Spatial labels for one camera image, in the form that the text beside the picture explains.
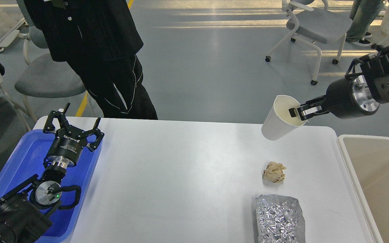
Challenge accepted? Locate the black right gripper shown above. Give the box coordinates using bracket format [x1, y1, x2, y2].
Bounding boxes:
[288, 75, 380, 120]

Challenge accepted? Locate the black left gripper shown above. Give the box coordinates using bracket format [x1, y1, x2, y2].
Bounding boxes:
[43, 103, 105, 168]

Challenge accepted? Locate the white paper cup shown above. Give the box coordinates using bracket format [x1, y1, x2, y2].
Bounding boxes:
[261, 95, 307, 140]

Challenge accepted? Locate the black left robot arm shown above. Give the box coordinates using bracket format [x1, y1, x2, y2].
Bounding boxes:
[0, 105, 104, 243]

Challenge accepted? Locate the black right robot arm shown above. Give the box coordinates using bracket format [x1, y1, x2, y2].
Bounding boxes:
[285, 45, 389, 120]

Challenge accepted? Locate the blue plastic tray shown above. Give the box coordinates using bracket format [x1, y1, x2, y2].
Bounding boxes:
[0, 130, 102, 243]

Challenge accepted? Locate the grey chair near person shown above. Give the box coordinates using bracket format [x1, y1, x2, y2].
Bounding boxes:
[15, 26, 86, 122]

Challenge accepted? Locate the crumpled brown paper ball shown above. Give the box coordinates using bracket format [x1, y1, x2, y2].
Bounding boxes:
[262, 161, 287, 183]

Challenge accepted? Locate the grey white wheeled chair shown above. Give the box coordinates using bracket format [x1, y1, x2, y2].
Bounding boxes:
[265, 0, 352, 86]

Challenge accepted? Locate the beige plastic bin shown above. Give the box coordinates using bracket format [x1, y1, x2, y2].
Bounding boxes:
[337, 134, 389, 243]

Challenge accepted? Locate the person in black clothes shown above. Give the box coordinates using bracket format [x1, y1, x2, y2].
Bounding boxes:
[24, 0, 158, 120]

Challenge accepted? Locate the person in grey trousers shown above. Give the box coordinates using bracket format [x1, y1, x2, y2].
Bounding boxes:
[345, 0, 384, 47]

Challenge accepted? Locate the crumpled aluminium foil packet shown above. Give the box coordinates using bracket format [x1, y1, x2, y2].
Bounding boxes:
[255, 194, 306, 243]

